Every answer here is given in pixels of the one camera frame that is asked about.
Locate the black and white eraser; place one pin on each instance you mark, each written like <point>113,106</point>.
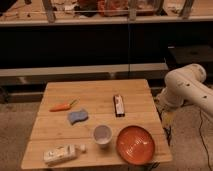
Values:
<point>119,106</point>

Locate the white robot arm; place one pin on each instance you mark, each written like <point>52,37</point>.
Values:
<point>186,83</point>

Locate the orange toy carrot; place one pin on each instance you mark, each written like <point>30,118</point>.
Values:
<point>63,107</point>

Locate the white paper cup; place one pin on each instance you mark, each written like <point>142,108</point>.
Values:
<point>102,135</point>

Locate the orange ribbed plate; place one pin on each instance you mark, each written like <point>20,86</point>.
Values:
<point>135,145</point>

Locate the black box on right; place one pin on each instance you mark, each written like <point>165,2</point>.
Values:
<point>200,54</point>

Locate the white plastic bottle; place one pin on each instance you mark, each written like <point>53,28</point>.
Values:
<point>63,153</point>

